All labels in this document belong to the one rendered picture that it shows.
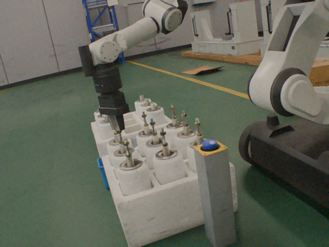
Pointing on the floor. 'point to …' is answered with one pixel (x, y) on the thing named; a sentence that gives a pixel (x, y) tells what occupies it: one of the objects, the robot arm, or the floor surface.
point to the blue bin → (103, 172)
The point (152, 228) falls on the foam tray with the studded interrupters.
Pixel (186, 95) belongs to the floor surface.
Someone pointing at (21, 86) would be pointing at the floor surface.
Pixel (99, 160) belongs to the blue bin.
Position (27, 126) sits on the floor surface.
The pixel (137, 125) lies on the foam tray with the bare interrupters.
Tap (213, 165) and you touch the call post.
